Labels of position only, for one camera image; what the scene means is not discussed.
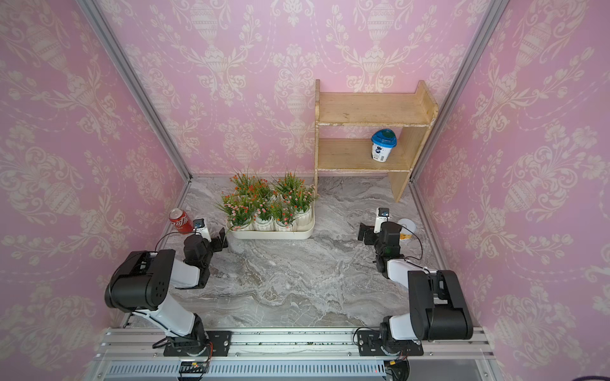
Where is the pink flower twine pot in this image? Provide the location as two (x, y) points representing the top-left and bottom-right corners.
(217, 194), (255, 231)

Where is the pink flower front pot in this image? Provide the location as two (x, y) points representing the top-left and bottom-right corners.
(253, 198), (275, 232)

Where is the orange flower white pot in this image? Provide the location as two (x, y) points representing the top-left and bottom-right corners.
(230, 172), (261, 197)

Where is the red flower white pot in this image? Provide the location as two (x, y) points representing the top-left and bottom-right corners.
(253, 179), (275, 203)

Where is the red pink flower pot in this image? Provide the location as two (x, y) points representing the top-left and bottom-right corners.
(271, 199), (297, 232)

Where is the red flower front pot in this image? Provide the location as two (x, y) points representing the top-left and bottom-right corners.
(288, 186), (318, 230)

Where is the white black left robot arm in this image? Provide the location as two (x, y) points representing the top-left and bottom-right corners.
(104, 218), (228, 357)

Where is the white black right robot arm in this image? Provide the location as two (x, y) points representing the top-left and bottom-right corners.
(357, 207), (474, 356)

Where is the cream plastic storage box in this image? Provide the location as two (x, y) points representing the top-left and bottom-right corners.
(226, 203), (315, 240)

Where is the blue lid white cup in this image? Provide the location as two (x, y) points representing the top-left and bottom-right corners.
(371, 129), (397, 163)

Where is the wooden two-tier shelf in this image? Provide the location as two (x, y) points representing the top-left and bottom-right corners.
(314, 79), (439, 202)

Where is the red can by wall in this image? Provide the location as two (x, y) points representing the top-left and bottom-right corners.
(168, 208), (195, 234)

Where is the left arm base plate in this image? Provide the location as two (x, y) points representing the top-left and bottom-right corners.
(163, 330), (232, 357)

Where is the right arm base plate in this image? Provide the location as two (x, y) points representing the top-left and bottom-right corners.
(352, 327), (424, 357)

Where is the aluminium front rail frame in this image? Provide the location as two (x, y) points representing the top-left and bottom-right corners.
(85, 327), (503, 380)

